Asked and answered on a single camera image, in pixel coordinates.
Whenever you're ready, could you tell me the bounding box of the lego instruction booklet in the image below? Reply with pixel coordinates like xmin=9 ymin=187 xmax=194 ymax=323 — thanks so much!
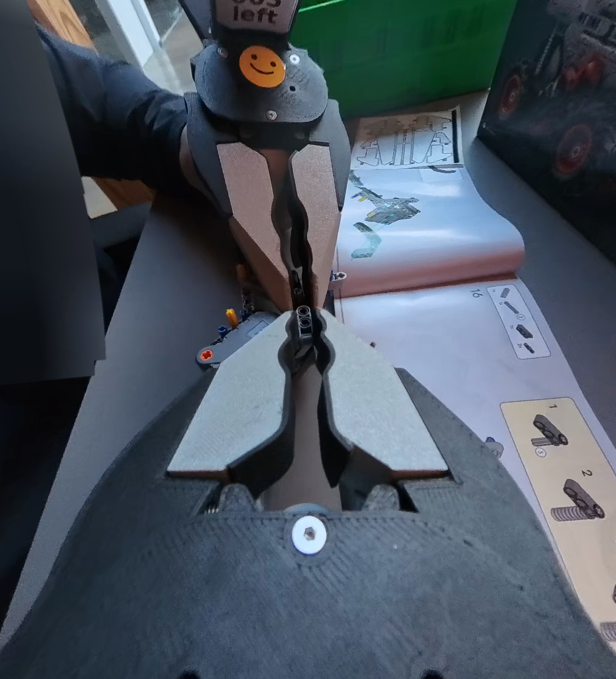
xmin=333 ymin=158 xmax=616 ymax=661

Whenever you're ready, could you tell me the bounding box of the person's left forearm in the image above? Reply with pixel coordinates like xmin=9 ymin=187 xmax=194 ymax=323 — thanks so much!
xmin=36 ymin=24 xmax=190 ymax=193

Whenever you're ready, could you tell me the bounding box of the green plastic bin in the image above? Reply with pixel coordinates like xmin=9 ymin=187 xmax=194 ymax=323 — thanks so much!
xmin=287 ymin=0 xmax=519 ymax=121

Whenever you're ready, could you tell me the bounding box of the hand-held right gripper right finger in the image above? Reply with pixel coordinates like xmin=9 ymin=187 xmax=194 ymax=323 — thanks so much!
xmin=316 ymin=309 xmax=451 ymax=491

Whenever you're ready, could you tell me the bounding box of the person's dark clothing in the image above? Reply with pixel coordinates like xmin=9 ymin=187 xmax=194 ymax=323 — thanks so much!
xmin=0 ymin=374 xmax=97 ymax=664

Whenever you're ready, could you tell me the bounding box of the grey black lego assembly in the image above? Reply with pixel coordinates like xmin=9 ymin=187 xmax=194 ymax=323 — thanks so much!
xmin=197 ymin=262 xmax=320 ymax=372

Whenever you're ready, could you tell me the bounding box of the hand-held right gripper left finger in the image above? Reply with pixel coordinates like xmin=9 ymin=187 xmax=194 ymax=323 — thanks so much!
xmin=166 ymin=310 xmax=297 ymax=498

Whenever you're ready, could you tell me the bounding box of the white sticker sheet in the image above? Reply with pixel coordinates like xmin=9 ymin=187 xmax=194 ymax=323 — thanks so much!
xmin=349 ymin=105 xmax=466 ymax=172

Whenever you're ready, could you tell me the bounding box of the dark printed lego set box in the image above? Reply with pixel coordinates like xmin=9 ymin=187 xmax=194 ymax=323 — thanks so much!
xmin=477 ymin=0 xmax=616 ymax=294

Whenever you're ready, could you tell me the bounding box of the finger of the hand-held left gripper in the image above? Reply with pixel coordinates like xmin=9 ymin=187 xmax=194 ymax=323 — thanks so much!
xmin=216 ymin=140 xmax=294 ymax=311
xmin=289 ymin=142 xmax=342 ymax=309

